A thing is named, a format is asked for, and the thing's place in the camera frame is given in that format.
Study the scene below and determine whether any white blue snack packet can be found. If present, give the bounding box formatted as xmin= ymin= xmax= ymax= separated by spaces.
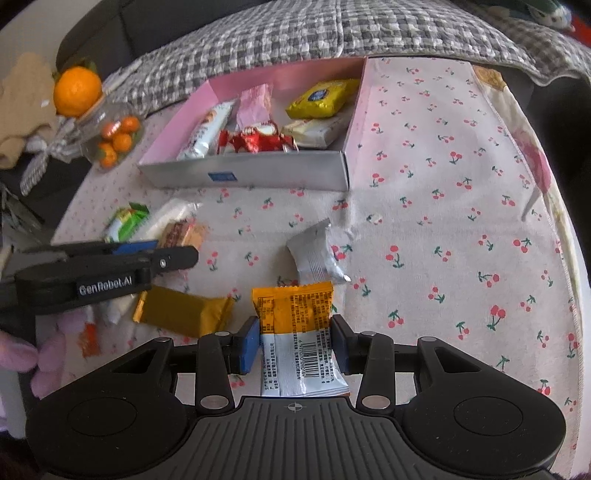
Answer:
xmin=95 ymin=295 xmax=137 ymax=326

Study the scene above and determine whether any silver white snack packet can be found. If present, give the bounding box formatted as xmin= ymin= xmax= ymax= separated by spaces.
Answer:
xmin=281 ymin=110 xmax=354 ymax=150

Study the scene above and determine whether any dark grey sofa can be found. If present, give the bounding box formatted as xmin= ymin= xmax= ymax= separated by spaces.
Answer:
xmin=0 ymin=0 xmax=591 ymax=222

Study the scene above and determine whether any orange shaped jar lid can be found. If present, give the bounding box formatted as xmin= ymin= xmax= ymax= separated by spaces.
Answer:
xmin=52 ymin=60 xmax=103 ymax=123

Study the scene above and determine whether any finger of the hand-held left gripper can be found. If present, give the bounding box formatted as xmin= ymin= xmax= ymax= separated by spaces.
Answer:
xmin=134 ymin=246 xmax=200 ymax=281
xmin=21 ymin=239 xmax=158 ymax=265

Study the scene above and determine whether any yellow snack packet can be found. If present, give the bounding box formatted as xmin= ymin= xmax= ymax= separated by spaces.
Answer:
xmin=285 ymin=78 xmax=362 ymax=120

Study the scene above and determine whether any beige cloth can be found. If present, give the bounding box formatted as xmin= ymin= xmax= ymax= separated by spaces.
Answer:
xmin=0 ymin=52 xmax=63 ymax=169

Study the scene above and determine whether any red snack packet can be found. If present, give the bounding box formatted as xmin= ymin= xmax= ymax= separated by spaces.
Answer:
xmin=217 ymin=119 xmax=299 ymax=156

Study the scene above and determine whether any green snack packet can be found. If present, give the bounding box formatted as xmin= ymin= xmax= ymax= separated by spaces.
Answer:
xmin=104 ymin=202 xmax=151 ymax=244

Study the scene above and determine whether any long white cookie packet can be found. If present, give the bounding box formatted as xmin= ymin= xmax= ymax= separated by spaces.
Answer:
xmin=177 ymin=102 xmax=235 ymax=161

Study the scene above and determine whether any floral tablecloth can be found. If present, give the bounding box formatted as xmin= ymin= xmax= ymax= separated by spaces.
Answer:
xmin=471 ymin=65 xmax=591 ymax=480

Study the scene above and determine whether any small plush doll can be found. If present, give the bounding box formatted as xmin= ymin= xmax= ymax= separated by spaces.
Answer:
xmin=538 ymin=0 xmax=574 ymax=31

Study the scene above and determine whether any grey checked ribbon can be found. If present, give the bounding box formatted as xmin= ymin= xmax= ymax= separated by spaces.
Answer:
xmin=19 ymin=124 xmax=88 ymax=197

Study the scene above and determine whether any plain silver snack packet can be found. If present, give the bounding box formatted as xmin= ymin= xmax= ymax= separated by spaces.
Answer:
xmin=286 ymin=218 xmax=352 ymax=284

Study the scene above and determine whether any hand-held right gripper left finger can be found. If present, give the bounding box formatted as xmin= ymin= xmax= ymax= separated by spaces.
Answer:
xmin=102 ymin=316 xmax=262 ymax=414

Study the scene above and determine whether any pink snack packet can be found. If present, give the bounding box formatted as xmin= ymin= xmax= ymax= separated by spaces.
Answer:
xmin=236 ymin=84 xmax=274 ymax=136

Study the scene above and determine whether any pink cardboard box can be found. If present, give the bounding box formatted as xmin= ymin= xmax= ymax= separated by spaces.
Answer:
xmin=137 ymin=56 xmax=369 ymax=192

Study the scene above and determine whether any orange white barcode packet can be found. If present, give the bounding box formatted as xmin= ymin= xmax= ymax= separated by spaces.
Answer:
xmin=250 ymin=281 xmax=350 ymax=398

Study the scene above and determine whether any brown biscuit packet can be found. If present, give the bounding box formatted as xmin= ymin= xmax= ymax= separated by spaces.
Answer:
xmin=158 ymin=220 xmax=209 ymax=251

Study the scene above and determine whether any pile of small oranges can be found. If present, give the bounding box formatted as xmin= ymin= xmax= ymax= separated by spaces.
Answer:
xmin=96 ymin=115 xmax=141 ymax=169

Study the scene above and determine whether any small orange cookie packet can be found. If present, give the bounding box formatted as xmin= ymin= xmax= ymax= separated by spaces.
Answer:
xmin=79 ymin=322 xmax=101 ymax=357

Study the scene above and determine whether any glass jar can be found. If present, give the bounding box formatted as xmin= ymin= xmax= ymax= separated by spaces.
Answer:
xmin=55 ymin=104 xmax=146 ymax=172

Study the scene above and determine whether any person's left hand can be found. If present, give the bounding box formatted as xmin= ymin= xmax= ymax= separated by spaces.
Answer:
xmin=30 ymin=308 xmax=91 ymax=400

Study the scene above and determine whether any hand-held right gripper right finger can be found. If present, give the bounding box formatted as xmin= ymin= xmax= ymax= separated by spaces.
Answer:
xmin=329 ymin=315 xmax=491 ymax=412

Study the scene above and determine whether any golden snack packet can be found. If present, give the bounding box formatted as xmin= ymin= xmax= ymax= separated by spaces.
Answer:
xmin=132 ymin=285 xmax=235 ymax=337

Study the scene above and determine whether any grey checked blanket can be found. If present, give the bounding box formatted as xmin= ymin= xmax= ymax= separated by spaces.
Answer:
xmin=104 ymin=0 xmax=591 ymax=116

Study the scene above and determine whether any cherry print tablecloth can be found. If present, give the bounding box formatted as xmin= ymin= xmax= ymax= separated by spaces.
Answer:
xmin=28 ymin=55 xmax=583 ymax=480

